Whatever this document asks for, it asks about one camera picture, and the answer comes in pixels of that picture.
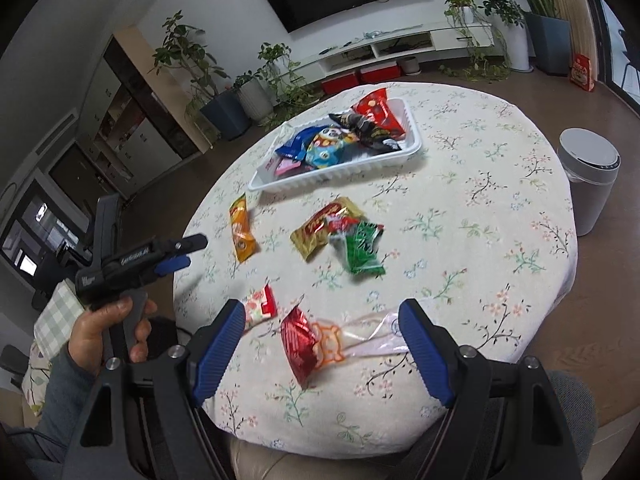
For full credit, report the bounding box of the clear white sausage packet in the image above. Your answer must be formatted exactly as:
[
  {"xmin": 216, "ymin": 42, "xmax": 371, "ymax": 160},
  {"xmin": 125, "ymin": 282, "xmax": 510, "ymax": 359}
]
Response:
[{"xmin": 310, "ymin": 311, "xmax": 409, "ymax": 370}]

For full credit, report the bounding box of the orange snack packet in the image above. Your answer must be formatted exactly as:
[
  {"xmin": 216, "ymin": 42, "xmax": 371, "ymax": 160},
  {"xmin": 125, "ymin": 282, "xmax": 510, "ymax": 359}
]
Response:
[{"xmin": 229, "ymin": 194, "xmax": 257, "ymax": 263}]

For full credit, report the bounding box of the red white candy packet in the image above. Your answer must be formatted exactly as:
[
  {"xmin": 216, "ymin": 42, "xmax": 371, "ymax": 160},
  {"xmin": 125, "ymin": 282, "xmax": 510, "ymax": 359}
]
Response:
[{"xmin": 242, "ymin": 284, "xmax": 278, "ymax": 332}]

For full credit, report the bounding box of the red foil snack packet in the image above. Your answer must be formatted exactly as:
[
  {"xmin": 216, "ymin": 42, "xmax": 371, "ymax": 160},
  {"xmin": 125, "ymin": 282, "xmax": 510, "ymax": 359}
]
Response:
[{"xmin": 280, "ymin": 306, "xmax": 319, "ymax": 388}]

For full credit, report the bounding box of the green red snack packet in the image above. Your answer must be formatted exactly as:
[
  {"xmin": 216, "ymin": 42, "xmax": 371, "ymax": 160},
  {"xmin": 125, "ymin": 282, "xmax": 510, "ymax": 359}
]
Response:
[{"xmin": 328, "ymin": 217, "xmax": 385, "ymax": 276}]

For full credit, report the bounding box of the gold red snack packet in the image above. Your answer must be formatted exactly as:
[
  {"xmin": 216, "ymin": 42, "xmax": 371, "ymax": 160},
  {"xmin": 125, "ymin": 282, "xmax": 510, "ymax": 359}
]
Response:
[{"xmin": 290, "ymin": 196, "xmax": 364, "ymax": 261}]

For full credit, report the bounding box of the black snack packet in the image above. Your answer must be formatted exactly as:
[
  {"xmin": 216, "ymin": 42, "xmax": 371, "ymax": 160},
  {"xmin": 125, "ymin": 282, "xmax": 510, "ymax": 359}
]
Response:
[{"xmin": 329, "ymin": 112, "xmax": 401, "ymax": 154}]

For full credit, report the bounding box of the grey sleeved left forearm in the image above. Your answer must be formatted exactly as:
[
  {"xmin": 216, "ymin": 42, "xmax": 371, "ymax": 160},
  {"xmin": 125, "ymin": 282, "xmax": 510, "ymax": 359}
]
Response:
[{"xmin": 9, "ymin": 344, "xmax": 96, "ymax": 465}]

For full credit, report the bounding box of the person left hand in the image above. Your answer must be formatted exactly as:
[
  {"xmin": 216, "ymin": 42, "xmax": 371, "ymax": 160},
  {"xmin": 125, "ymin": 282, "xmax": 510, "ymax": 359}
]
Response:
[{"xmin": 67, "ymin": 297, "xmax": 152, "ymax": 376}]

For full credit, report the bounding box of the white plastic tray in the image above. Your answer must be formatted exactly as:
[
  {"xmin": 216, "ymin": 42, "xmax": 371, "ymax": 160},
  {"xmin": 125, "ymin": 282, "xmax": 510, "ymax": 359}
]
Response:
[{"xmin": 247, "ymin": 96, "xmax": 424, "ymax": 193}]

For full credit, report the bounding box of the pink snack packet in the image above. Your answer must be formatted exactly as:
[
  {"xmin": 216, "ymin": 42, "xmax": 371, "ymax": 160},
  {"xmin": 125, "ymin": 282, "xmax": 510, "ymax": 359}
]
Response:
[{"xmin": 274, "ymin": 157, "xmax": 303, "ymax": 178}]

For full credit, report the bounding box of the wooden white cabinet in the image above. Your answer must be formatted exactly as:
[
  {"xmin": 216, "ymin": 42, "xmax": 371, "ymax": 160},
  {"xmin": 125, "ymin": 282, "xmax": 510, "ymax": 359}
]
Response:
[{"xmin": 77, "ymin": 26, "xmax": 212, "ymax": 198}]

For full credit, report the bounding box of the cartoon blue snack packet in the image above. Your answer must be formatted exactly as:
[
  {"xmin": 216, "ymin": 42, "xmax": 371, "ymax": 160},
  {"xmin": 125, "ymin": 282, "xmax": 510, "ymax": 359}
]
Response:
[{"xmin": 305, "ymin": 126, "xmax": 358, "ymax": 169}]

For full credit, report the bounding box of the plant in white ribbed pot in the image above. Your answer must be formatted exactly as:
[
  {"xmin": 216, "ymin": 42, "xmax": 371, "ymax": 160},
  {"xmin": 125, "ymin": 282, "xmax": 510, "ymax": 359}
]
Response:
[{"xmin": 232, "ymin": 42, "xmax": 297, "ymax": 126}]

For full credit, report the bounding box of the plant in dark blue pot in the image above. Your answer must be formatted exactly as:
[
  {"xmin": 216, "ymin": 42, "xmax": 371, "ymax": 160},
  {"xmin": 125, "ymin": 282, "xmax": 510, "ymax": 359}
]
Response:
[{"xmin": 153, "ymin": 11, "xmax": 250, "ymax": 141}]

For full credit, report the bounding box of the red storage box left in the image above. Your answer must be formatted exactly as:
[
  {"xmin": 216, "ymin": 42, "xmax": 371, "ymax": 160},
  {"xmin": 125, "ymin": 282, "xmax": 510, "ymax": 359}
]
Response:
[{"xmin": 320, "ymin": 70, "xmax": 360, "ymax": 96}]

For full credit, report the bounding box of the red storage box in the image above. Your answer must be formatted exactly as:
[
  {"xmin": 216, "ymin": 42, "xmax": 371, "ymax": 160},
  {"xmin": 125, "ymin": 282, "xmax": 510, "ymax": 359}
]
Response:
[
  {"xmin": 320, "ymin": 70, "xmax": 360, "ymax": 96},
  {"xmin": 359, "ymin": 62, "xmax": 402, "ymax": 84}
]

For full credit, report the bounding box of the grey round trash bin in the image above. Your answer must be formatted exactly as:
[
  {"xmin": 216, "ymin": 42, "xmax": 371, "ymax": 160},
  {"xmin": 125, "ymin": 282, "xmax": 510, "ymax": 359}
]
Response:
[{"xmin": 558, "ymin": 128, "xmax": 620, "ymax": 236}]

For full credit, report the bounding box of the red storage box right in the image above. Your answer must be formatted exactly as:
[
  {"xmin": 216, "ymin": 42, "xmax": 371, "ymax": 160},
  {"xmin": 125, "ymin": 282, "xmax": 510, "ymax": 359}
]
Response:
[{"xmin": 359, "ymin": 62, "xmax": 402, "ymax": 84}]

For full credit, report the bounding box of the white tv console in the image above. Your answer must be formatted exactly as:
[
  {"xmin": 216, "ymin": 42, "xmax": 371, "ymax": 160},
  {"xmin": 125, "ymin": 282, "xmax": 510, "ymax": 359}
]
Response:
[{"xmin": 295, "ymin": 22, "xmax": 495, "ymax": 84}]

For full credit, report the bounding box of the small white floor pot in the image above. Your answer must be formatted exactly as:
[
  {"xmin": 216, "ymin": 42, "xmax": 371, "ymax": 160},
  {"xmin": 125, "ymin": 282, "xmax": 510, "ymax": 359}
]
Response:
[{"xmin": 398, "ymin": 56, "xmax": 421, "ymax": 76}]

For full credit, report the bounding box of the trailing pothos plant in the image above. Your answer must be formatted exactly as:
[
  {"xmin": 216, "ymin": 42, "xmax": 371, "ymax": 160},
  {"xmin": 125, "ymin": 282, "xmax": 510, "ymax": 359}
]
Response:
[{"xmin": 442, "ymin": 0, "xmax": 510, "ymax": 82}]

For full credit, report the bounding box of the red gift bag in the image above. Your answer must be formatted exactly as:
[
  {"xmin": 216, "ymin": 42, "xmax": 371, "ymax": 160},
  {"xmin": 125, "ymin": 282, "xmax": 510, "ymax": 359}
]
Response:
[{"xmin": 570, "ymin": 53, "xmax": 594, "ymax": 92}]

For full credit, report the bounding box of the plant in tall white pot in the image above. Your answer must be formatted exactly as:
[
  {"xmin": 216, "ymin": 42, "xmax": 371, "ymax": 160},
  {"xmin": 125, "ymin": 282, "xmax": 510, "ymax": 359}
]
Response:
[{"xmin": 477, "ymin": 0, "xmax": 533, "ymax": 73}]

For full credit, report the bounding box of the tall plant blue square pot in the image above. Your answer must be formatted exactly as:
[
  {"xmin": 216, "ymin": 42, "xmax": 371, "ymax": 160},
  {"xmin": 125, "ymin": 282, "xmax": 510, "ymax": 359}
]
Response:
[{"xmin": 525, "ymin": 0, "xmax": 572, "ymax": 76}]

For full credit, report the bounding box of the black cable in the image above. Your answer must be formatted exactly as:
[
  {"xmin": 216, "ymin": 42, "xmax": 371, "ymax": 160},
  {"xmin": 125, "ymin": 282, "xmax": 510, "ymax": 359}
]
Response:
[{"xmin": 0, "ymin": 421, "xmax": 66, "ymax": 451}]

